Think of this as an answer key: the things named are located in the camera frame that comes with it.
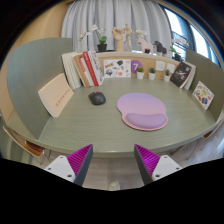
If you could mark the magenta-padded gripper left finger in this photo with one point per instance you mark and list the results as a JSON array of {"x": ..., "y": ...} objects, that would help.
[{"x": 58, "y": 166}]

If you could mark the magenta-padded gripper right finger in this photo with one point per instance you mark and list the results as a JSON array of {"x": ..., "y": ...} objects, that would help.
[{"x": 166, "y": 165}]

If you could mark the black computer mouse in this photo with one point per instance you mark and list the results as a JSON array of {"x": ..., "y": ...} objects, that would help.
[{"x": 97, "y": 98}]

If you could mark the purple mouse pad with wrist rest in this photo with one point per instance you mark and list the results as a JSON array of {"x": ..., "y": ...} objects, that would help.
[{"x": 140, "y": 106}]

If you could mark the wooden chair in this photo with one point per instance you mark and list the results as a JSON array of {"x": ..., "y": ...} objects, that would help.
[
  {"x": 31, "y": 147},
  {"x": 210, "y": 133}
]

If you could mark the beige book with red text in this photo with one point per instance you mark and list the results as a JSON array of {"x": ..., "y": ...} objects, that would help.
[{"x": 56, "y": 95}]

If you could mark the colourful sticker card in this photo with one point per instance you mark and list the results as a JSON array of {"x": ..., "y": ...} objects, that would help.
[{"x": 203, "y": 95}]

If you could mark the small succulent in white pot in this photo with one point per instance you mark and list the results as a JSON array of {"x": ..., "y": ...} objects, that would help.
[
  {"x": 140, "y": 75},
  {"x": 152, "y": 76},
  {"x": 166, "y": 78}
]

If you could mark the black cover book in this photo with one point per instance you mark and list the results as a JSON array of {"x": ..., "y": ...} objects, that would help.
[{"x": 180, "y": 75}]

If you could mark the thin white and red book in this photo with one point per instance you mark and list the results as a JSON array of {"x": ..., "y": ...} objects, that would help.
[{"x": 85, "y": 73}]

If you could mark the thick white book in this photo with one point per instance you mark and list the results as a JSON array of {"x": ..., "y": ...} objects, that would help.
[{"x": 69, "y": 68}]

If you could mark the green desk divider panel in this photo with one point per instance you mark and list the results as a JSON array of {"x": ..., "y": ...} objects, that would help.
[
  {"x": 206, "y": 73},
  {"x": 33, "y": 60}
]

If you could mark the tan kraft book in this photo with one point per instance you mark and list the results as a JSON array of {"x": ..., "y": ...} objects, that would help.
[{"x": 79, "y": 66}]

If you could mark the wooden desk back board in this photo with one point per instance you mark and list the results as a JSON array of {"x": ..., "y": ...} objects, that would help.
[{"x": 148, "y": 63}]

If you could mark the purple round number sign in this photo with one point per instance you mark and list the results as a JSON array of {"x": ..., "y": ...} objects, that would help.
[{"x": 136, "y": 66}]

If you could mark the red spine book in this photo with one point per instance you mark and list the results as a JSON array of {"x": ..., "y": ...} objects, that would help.
[{"x": 90, "y": 66}]

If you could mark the white sticker sheet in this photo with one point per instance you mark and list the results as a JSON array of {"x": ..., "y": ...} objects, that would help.
[{"x": 117, "y": 68}]

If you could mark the white orchid in black pot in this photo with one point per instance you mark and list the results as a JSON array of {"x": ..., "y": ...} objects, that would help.
[
  {"x": 102, "y": 47},
  {"x": 177, "y": 56}
]

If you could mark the black wooden horse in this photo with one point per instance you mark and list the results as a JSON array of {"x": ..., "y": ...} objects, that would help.
[{"x": 160, "y": 47}]

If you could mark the pink wooden horse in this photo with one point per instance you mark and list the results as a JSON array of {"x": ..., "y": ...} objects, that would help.
[{"x": 146, "y": 45}]

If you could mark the window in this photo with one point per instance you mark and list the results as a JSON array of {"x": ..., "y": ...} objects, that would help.
[{"x": 200, "y": 43}]

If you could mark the white orchid plant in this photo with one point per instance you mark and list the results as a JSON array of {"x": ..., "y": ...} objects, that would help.
[{"x": 141, "y": 33}]

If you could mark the wooden hand model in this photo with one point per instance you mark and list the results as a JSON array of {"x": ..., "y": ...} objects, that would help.
[{"x": 118, "y": 36}]

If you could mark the grey white curtain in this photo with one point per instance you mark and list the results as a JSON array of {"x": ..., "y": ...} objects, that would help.
[{"x": 116, "y": 13}]

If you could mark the white wall socket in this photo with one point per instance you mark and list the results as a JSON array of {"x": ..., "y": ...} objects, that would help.
[
  {"x": 160, "y": 65},
  {"x": 171, "y": 68}
]

